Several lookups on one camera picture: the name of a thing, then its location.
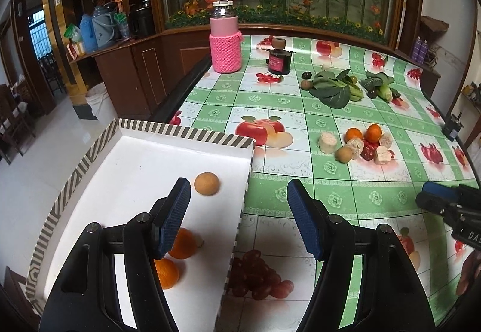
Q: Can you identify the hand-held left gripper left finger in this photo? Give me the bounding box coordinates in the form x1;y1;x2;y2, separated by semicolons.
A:
39;177;192;332

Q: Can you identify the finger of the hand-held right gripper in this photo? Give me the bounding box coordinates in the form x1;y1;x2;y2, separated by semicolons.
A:
415;192;457;223
421;182;462;202

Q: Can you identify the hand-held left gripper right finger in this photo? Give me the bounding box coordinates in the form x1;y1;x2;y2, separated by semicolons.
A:
286;179;438;332

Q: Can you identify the round tan fruit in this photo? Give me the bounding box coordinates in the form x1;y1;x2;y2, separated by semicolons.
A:
194;172;219;196

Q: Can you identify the white tray with striped rim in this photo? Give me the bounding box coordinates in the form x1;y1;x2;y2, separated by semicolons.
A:
24;119;255;332

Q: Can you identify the dark red fruit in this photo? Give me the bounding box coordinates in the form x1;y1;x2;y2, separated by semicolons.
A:
360;142;377;162

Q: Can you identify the person's right hand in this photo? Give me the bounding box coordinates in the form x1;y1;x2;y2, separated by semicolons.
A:
456;250;481;297

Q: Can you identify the small black motor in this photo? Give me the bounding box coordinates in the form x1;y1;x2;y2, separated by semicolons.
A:
441;112;467;141

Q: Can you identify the green checked fruit-print tablecloth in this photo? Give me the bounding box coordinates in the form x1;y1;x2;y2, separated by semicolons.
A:
150;35;479;332

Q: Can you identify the green bok choy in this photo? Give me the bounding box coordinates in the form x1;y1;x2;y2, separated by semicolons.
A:
309;70;364;108
361;71;403;103

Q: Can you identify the white plastic bucket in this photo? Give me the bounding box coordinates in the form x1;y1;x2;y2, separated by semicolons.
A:
85;83;118;126

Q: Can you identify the wooden cabinet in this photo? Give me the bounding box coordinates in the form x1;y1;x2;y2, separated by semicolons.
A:
69;32;215;123

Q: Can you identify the black jar with cork lid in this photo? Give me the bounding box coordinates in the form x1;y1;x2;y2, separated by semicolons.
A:
268;37;296;76

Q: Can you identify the pink bottle with knit sleeve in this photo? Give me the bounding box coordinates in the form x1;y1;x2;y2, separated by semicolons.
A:
209;0;243;74

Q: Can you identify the blue thermos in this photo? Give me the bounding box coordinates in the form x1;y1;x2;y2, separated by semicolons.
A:
79;14;98;53

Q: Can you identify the black thermos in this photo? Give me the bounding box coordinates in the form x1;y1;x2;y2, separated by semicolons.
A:
130;0;155;39

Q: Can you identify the grey kettle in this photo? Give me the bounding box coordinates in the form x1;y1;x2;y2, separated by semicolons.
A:
92;2;121;49

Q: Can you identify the green bag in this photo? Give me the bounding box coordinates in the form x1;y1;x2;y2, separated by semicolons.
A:
64;23;83;44

